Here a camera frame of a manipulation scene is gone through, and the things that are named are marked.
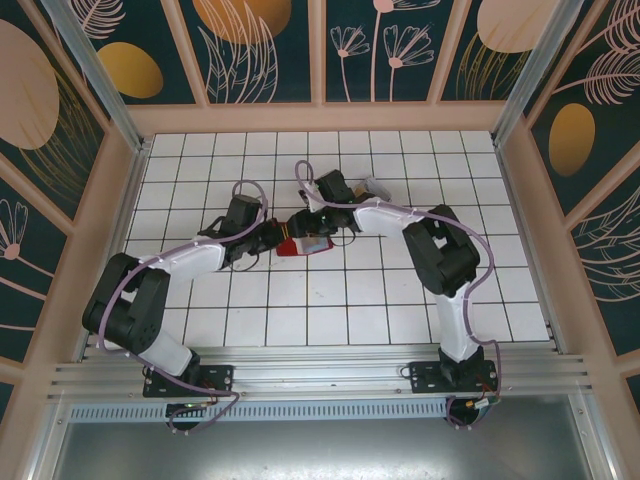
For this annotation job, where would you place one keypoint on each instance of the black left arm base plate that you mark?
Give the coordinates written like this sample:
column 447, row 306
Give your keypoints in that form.
column 220, row 375

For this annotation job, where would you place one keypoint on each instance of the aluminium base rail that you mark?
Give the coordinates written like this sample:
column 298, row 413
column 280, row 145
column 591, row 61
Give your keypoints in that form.
column 320, row 370

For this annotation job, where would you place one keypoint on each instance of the grey metal sheet panel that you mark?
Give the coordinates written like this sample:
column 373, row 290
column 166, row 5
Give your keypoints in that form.
column 320, row 450

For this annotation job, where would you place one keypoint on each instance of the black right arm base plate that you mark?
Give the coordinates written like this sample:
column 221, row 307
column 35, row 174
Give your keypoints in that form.
column 425, row 375

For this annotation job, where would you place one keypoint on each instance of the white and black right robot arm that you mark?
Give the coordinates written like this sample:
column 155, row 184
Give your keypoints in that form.
column 457, row 325

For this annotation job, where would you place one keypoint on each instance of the aluminium side rail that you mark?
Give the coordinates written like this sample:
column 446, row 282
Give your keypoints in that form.
column 530, row 250
column 113, row 250

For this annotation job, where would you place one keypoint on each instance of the red card holder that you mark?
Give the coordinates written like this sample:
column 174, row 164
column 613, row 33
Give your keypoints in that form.
column 287, row 250

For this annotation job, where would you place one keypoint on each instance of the small green circuit board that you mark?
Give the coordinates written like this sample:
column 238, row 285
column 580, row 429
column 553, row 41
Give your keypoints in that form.
column 487, row 401

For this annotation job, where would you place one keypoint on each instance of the tan credit card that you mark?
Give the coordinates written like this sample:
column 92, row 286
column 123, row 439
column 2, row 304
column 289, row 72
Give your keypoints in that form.
column 359, row 190

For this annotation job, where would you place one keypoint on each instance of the aluminium corner post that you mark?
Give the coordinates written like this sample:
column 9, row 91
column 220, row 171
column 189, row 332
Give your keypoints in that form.
column 539, row 75
column 97, row 75

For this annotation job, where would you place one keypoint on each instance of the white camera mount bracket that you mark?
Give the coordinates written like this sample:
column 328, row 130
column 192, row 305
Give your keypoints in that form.
column 314, row 200

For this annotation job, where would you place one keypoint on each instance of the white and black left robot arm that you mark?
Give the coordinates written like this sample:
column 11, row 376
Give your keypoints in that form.
column 190, row 257

